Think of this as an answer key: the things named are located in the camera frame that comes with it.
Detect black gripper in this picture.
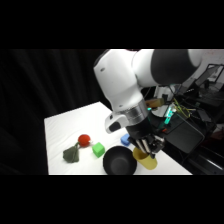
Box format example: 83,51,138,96
125,117,166,159

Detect yellow cup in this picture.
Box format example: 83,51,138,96
132,147,158,171

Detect black bowl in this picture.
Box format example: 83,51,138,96
102,145,138,176

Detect blue cube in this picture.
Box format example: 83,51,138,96
120,133,132,147

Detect green cube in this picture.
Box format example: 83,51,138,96
91,142,106,159

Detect red ball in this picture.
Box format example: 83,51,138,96
77,133,92,147

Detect black laptop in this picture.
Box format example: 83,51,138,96
194,63,224,90

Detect white whiteboard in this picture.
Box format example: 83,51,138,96
199,49,224,84

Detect black curtain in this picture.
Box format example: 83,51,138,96
0,49,111,176

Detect white grey wrist camera box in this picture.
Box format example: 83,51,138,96
104,112,130,135

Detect tan wrist mount plate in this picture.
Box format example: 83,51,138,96
145,97,166,109

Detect yellow green cable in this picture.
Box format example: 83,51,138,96
172,102,194,119

